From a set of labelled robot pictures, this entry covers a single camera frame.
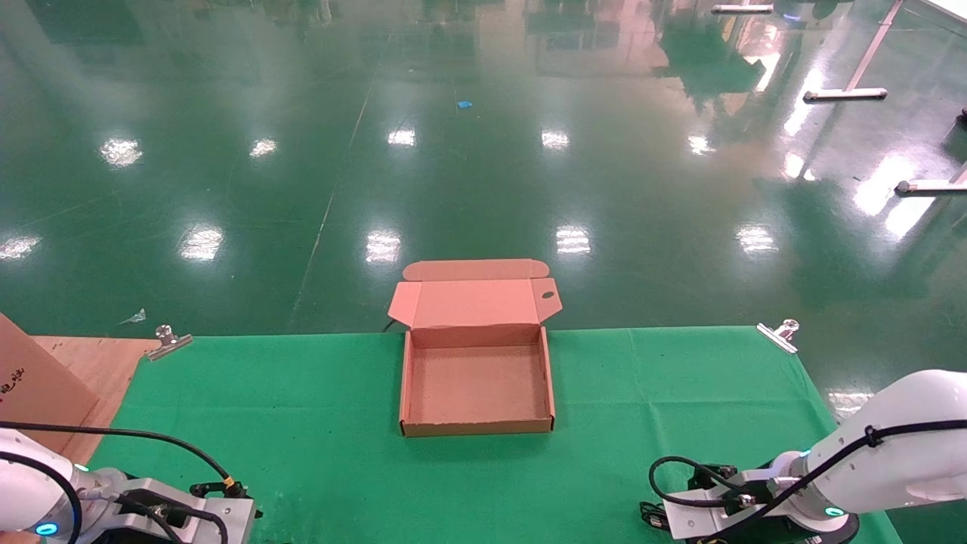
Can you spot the white table leg with foot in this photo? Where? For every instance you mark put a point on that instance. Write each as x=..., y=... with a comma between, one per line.
x=846, y=94

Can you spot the green table cloth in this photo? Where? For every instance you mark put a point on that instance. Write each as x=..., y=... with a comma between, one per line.
x=340, y=468

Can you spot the white table foot with cap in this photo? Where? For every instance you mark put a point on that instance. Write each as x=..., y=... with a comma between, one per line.
x=929, y=186

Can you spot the clear plastic scrap on floor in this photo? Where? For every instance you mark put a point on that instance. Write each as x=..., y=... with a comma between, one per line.
x=134, y=317

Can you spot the silver binder clip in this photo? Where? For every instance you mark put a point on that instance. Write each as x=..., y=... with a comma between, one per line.
x=170, y=344
x=778, y=336

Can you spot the open brown cardboard box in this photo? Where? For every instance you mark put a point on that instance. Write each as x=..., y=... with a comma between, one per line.
x=476, y=385

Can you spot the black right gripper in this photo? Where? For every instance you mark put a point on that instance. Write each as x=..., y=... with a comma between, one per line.
x=801, y=530

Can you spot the brown carton with red print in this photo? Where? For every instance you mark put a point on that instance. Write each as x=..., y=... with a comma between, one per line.
x=38, y=393

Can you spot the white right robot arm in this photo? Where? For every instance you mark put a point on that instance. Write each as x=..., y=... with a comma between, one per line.
x=914, y=468

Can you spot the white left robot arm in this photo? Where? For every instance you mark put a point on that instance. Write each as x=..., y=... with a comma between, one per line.
x=23, y=483

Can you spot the short white table foot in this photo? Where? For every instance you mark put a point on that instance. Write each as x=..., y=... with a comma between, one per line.
x=743, y=9

